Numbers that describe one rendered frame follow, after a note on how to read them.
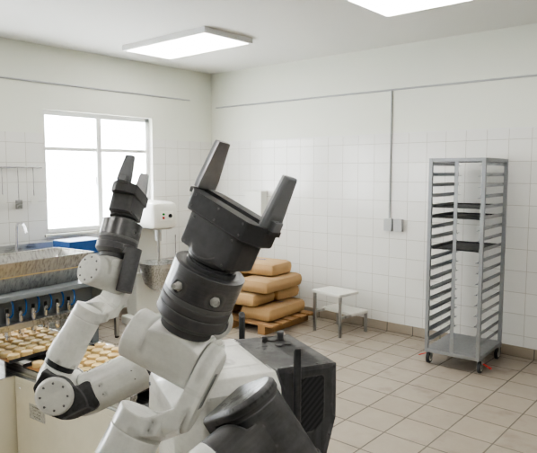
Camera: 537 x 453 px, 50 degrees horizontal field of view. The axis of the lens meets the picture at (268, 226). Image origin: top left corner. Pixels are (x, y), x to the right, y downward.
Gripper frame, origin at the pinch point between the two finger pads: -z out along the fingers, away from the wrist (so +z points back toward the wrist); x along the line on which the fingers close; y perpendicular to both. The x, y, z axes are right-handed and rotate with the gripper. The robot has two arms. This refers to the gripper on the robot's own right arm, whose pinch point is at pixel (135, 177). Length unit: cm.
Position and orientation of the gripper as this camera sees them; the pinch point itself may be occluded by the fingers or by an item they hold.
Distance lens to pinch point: 135.3
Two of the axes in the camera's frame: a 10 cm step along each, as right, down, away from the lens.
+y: -9.8, -1.4, 1.3
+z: -1.8, 9.4, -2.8
